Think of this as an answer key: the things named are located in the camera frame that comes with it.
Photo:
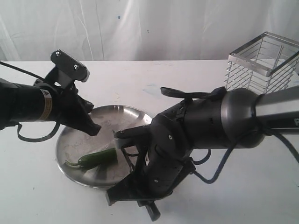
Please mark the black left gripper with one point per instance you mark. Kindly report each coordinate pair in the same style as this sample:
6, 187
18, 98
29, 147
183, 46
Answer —
73, 110

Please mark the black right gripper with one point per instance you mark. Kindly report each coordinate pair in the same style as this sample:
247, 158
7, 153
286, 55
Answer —
149, 183

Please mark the green chili pepper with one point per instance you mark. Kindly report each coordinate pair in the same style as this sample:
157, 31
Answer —
93, 160

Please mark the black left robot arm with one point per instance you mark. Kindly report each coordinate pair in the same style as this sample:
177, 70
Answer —
54, 98

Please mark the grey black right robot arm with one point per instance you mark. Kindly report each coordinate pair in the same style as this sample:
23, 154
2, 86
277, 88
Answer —
231, 120

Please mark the round steel plate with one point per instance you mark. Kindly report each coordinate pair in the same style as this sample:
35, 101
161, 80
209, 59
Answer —
73, 144

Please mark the white backdrop curtain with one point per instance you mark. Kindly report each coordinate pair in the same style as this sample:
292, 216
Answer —
115, 30

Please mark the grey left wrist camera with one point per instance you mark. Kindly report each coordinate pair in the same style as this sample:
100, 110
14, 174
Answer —
70, 66

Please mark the chrome wire utensil basket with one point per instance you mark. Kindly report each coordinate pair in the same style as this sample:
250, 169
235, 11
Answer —
263, 65

